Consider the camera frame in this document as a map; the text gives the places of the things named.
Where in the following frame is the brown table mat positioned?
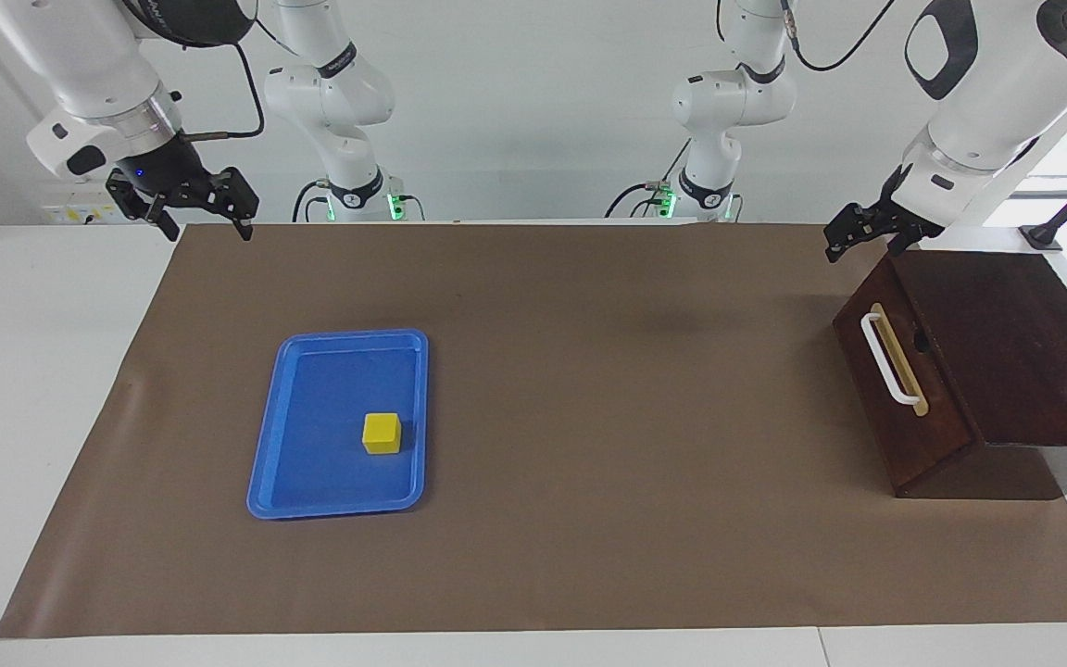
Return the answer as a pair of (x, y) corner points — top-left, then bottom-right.
(0, 222), (1067, 640)

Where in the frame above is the white drawer handle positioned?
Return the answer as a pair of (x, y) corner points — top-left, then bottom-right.
(860, 312), (925, 409)

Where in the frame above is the dark wooden drawer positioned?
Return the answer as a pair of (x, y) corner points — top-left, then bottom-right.
(833, 255), (977, 497)

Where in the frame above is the blue plastic tray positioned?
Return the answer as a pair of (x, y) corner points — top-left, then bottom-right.
(246, 329), (429, 520)

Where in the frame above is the yellow block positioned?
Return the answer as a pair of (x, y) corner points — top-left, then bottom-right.
(362, 412), (403, 456)

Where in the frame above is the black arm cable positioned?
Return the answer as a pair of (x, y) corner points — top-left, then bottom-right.
(779, 0), (898, 73)
(183, 19), (305, 142)

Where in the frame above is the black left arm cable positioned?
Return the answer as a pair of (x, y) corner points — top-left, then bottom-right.
(779, 0), (898, 73)

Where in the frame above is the dark wooden cabinet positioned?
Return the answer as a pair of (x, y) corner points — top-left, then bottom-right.
(833, 250), (1067, 501)

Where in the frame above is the black base cable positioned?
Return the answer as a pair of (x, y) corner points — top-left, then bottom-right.
(605, 139), (692, 220)
(292, 181), (331, 223)

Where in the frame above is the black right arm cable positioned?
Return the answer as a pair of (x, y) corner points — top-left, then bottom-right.
(183, 19), (305, 142)

